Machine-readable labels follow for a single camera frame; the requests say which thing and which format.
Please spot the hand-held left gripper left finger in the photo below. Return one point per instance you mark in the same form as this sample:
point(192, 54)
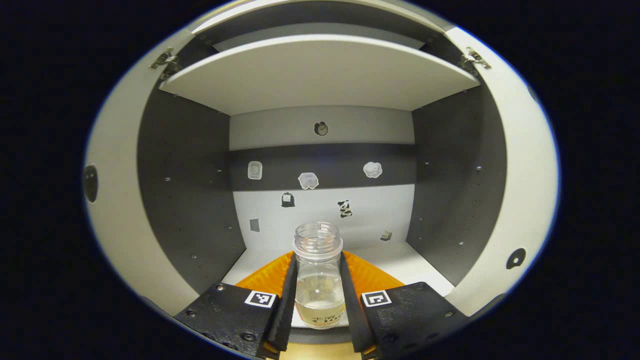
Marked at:
point(235, 312)

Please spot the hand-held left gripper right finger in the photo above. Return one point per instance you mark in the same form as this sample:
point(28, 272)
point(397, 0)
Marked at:
point(405, 312)

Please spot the clear glass bottle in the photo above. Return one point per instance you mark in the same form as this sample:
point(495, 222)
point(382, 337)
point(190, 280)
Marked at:
point(319, 280)

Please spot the grey cabinet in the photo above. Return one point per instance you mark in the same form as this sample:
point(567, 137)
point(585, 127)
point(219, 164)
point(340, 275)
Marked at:
point(190, 200)

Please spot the grey cabinet door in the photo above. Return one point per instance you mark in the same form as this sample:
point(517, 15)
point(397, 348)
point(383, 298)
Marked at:
point(530, 190)
point(120, 210)

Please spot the grey cabinet shelf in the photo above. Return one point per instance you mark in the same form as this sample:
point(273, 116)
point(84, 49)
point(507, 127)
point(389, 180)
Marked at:
point(320, 75)

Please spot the metal door hinge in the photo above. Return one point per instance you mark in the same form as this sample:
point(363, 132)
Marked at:
point(165, 60)
point(475, 57)

